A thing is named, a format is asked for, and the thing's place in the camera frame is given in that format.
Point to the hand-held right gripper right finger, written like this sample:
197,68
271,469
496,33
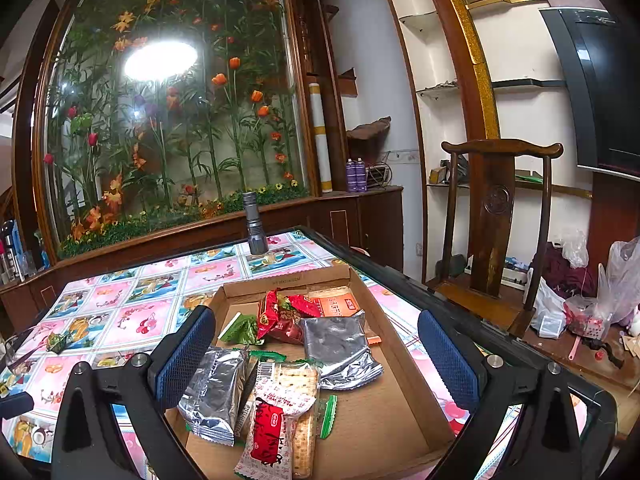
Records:
447,355

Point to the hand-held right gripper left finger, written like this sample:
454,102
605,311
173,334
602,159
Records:
185,360

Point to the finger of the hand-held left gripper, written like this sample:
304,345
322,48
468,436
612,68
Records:
15,404

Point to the green leafy snack packet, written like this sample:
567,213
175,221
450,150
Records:
242,332

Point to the orange-edged clear snack packet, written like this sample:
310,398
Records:
374,340

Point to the green-ended thin snack stick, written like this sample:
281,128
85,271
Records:
270,355
328,417

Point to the brown cardboard box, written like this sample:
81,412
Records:
380,425

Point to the dark red snack packet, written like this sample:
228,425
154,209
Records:
280,325

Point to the dark silver foil packet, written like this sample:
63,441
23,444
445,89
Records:
340,350

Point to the red label cracker packet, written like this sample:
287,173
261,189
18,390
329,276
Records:
270,430

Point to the orange cracker packet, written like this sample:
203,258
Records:
335,305

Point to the eyeglasses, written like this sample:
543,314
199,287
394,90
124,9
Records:
20,355

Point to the black framed table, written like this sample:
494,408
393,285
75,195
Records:
400,282

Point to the dark green jug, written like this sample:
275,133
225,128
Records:
452,267

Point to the white plastic bag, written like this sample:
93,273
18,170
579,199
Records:
547,310

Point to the red plastic stool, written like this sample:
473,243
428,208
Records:
360,251

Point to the dark red cloth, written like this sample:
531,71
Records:
560,270

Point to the grey metal flashlight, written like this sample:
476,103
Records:
256,230

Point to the wooden partition cabinet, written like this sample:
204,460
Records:
370,225

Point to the dark wooden armchair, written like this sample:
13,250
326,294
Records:
492,210

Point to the clear plastic bag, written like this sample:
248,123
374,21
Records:
615,285

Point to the purple spray can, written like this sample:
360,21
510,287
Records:
351,177
361,176

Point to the dark wooden root carving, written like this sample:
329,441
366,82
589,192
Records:
369,130

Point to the white roll with yellow bands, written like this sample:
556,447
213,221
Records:
320,150

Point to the glass artificial flower display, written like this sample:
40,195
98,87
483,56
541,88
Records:
200,110

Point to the black flat television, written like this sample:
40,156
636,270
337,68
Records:
605,100

